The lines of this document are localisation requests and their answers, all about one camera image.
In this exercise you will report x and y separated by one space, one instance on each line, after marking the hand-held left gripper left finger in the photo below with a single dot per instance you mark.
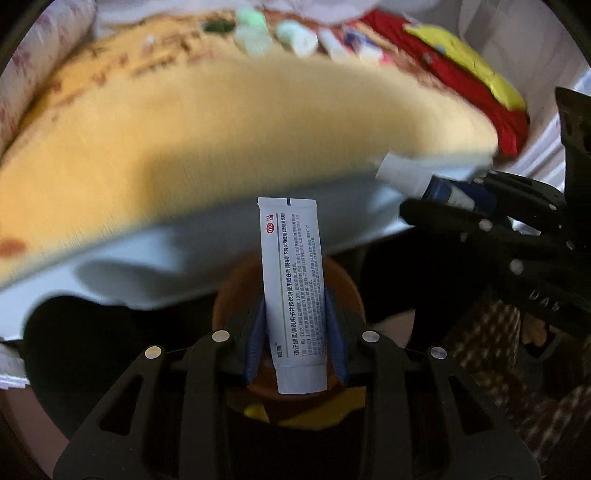
255 344

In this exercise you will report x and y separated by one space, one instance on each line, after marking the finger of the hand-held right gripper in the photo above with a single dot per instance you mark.
526 196
443 221

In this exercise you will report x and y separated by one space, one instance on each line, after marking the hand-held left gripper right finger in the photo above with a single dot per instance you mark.
335 344

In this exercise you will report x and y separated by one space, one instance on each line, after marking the blue and white tube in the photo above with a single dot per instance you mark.
443 190

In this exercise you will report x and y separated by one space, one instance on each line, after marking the brown round bin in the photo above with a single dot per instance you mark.
235 286

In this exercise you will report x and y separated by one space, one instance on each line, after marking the white ointment tube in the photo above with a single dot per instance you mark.
292 286

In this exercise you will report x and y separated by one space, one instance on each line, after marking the white bed sheet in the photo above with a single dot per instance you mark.
194 249

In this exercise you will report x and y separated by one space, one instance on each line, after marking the red cloth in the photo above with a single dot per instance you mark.
466 83

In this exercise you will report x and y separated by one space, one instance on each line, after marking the brown plaid cloth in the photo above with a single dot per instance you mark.
489 341

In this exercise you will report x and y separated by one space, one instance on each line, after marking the yellow cloth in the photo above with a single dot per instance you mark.
466 55

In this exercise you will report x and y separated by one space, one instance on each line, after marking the white blue red packet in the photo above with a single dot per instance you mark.
364 46

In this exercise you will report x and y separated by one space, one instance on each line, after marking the white slim packet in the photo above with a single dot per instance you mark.
334 45

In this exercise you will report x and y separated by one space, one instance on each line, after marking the yellow printed blanket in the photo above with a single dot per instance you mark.
231 124

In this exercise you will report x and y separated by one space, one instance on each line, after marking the white paper stack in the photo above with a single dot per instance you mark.
11 369

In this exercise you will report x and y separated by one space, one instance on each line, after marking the pink floral cloth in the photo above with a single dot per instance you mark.
27 78

